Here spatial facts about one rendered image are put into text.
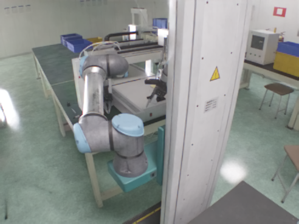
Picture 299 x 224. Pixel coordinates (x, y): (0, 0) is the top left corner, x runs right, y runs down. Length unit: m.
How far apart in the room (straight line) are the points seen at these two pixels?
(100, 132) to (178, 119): 0.29
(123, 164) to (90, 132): 0.19
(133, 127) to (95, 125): 0.14
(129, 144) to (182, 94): 0.28
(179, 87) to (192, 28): 0.17
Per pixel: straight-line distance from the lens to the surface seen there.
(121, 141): 0.78
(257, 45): 3.96
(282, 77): 3.57
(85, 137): 0.79
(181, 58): 0.61
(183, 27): 0.59
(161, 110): 1.82
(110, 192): 2.03
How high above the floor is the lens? 1.70
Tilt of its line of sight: 29 degrees down
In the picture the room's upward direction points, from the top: straight up
